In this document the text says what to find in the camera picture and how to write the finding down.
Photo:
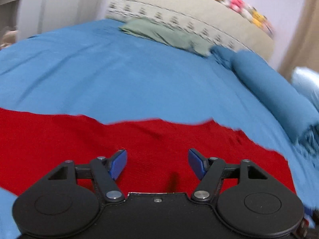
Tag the rolled blue duvet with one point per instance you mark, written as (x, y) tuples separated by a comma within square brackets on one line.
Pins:
[(295, 113)]

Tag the red knit sweater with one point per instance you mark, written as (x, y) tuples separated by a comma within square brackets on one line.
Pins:
[(34, 144)]

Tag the green pillow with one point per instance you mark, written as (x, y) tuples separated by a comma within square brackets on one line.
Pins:
[(167, 35)]

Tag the cream quilted headboard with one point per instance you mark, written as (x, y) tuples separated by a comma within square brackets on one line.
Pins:
[(209, 19)]

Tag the plush toys row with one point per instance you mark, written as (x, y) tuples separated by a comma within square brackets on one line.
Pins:
[(248, 12)]

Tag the light blue blanket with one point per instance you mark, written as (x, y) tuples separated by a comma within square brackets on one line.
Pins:
[(305, 81)]

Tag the white wardrobe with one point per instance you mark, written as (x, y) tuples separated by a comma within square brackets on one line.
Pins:
[(61, 13)]

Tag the beige curtain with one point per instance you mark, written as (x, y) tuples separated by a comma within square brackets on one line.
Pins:
[(303, 49)]

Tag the white desk shelf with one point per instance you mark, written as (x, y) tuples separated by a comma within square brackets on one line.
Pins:
[(25, 17)]

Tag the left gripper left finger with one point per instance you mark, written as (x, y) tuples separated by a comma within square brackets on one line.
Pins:
[(105, 172)]

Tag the blue bed sheet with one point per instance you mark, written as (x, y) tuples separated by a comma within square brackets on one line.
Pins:
[(96, 70)]

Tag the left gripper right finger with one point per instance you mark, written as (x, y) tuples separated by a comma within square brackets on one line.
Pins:
[(209, 171)]

